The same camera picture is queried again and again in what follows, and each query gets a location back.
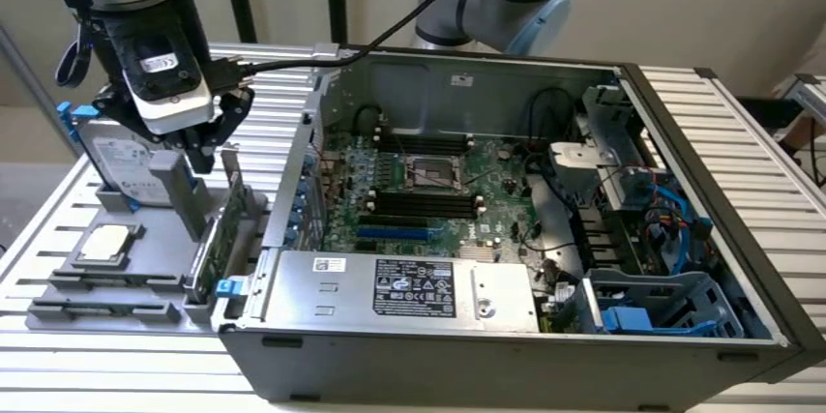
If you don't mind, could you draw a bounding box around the blue case latch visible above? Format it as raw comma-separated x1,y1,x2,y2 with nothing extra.
217,276,250,299

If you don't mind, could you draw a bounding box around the metal slat side table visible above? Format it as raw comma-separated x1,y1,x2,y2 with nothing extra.
777,73,826,143

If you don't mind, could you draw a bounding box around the blue SATA wire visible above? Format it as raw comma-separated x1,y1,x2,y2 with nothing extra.
638,175,713,275

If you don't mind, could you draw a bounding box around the open black PC case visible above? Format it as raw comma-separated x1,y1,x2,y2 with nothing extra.
217,44,826,403

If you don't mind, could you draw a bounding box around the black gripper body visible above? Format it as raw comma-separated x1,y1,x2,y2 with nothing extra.
89,0,225,117

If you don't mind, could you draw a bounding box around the silver hard disk blue bracket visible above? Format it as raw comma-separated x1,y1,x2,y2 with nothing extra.
57,101,195,207

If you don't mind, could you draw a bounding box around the blue drive cage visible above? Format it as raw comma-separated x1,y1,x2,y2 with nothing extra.
578,266,745,338

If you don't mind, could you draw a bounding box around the black looped wire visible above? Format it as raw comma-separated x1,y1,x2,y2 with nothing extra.
351,104,384,136
528,87,576,146

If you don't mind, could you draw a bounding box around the silver CPU chip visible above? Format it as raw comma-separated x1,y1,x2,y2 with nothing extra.
74,224,143,262

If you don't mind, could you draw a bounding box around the black wrist cable with connector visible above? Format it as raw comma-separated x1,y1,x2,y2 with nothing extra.
205,0,468,96

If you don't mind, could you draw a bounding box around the black RAM slot bank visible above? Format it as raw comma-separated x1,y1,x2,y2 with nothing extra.
376,132,473,157
369,189,488,221

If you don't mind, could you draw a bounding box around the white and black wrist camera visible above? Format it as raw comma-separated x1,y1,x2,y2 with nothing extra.
121,33,217,136

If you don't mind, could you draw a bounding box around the CPU socket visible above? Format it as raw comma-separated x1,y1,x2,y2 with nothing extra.
398,153,468,191

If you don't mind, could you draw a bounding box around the silver power supply unit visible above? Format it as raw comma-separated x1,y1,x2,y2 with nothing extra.
257,250,542,336

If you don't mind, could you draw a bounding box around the black expansion slot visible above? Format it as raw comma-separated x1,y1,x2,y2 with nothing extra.
355,213,432,228

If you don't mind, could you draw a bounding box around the green RAM stick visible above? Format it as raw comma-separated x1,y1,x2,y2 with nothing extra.
59,272,178,284
37,304,165,314

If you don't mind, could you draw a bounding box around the blue expansion slot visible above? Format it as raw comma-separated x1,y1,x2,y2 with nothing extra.
355,225,433,241

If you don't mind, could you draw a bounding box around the green motherboard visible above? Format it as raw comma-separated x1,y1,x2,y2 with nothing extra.
314,131,545,260

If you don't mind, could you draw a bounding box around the metal drive cage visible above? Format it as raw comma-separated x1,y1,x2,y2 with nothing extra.
546,85,650,212

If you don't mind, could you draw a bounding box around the green GPU card metal bracket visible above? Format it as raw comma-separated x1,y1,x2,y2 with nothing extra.
182,140,261,304

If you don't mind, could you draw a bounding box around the black box on floor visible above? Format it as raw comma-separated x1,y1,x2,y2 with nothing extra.
734,95,804,144

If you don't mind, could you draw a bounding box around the silver chipset heat sink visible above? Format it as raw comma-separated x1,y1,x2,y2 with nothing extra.
460,243,504,260

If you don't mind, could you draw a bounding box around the grey parts rack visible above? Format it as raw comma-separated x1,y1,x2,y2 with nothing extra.
25,149,273,333

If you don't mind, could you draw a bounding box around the blue looped strap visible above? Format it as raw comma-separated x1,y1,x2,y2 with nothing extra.
54,20,97,89

